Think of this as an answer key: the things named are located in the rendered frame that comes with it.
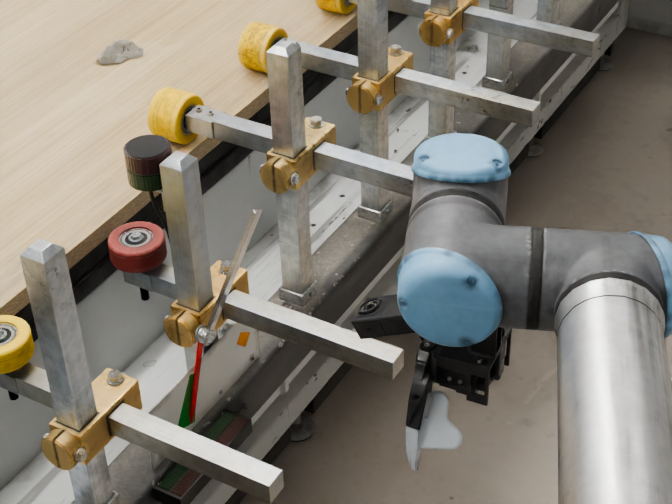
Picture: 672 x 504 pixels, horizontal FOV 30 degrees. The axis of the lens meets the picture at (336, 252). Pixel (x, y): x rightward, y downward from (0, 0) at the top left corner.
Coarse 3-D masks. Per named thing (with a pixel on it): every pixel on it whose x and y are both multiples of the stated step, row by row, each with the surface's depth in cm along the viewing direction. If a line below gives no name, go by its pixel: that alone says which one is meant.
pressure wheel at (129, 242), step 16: (128, 224) 178; (144, 224) 178; (112, 240) 175; (128, 240) 175; (144, 240) 175; (160, 240) 174; (112, 256) 174; (128, 256) 172; (144, 256) 173; (160, 256) 175; (128, 272) 174
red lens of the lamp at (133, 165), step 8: (160, 136) 160; (168, 152) 157; (128, 160) 156; (136, 160) 155; (144, 160) 155; (152, 160) 155; (160, 160) 156; (128, 168) 157; (136, 168) 156; (144, 168) 156; (152, 168) 156
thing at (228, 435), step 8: (232, 424) 174; (240, 424) 174; (224, 432) 173; (232, 432) 173; (216, 440) 172; (224, 440) 172; (192, 472) 167; (184, 480) 166; (192, 480) 166; (176, 488) 165; (184, 488) 165
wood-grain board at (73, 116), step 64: (0, 0) 239; (64, 0) 238; (128, 0) 237; (192, 0) 236; (256, 0) 235; (0, 64) 218; (64, 64) 218; (128, 64) 217; (192, 64) 216; (0, 128) 201; (64, 128) 200; (128, 128) 200; (0, 192) 186; (64, 192) 186; (128, 192) 185; (0, 256) 174
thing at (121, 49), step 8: (120, 40) 221; (112, 48) 218; (120, 48) 219; (128, 48) 218; (136, 48) 219; (104, 56) 216; (112, 56) 218; (120, 56) 217; (128, 56) 218; (136, 56) 218
